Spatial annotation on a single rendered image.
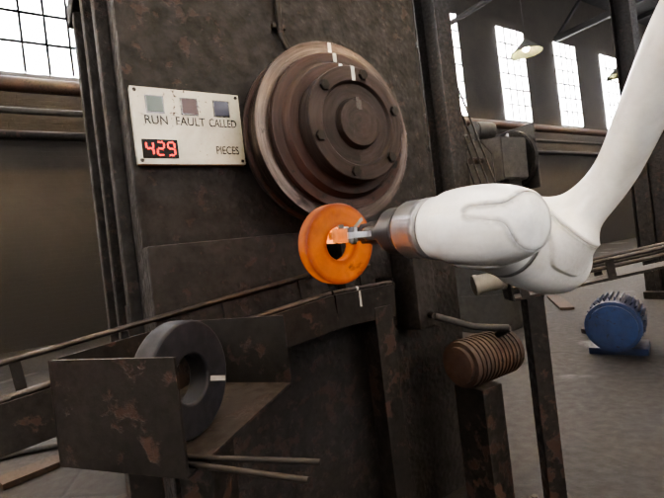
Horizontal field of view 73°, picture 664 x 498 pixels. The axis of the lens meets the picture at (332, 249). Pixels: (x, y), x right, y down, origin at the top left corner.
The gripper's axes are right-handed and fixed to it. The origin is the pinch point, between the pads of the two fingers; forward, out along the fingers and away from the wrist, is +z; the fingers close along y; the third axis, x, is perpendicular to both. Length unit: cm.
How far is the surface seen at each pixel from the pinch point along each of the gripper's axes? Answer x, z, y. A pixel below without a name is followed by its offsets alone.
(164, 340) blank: -10.5, -13.9, -36.2
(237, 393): -23.7, -2.5, -23.5
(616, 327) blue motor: -68, 52, 219
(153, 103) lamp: 34, 37, -22
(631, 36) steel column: 290, 290, 859
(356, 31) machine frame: 62, 41, 42
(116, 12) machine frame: 55, 41, -27
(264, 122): 27.5, 24.0, -0.8
